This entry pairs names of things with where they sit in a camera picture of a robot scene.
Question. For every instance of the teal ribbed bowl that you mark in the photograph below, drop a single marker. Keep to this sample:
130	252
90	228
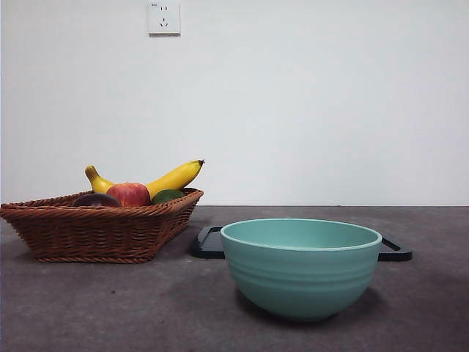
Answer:
302	275

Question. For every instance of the dark purple plum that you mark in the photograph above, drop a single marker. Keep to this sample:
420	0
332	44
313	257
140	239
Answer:
95	201

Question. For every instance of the yellow banana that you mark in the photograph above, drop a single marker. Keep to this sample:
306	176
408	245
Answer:
176	177

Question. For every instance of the green lime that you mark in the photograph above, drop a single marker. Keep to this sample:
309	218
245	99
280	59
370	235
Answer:
166	195

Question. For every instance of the dark rectangular tray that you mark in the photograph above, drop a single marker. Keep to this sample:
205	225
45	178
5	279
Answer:
207	249

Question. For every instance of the red yellow apple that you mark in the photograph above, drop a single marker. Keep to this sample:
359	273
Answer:
133	194

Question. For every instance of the brown wicker basket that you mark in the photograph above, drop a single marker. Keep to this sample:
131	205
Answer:
91	234

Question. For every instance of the white wall power socket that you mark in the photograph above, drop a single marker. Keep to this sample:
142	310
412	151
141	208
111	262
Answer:
164	18

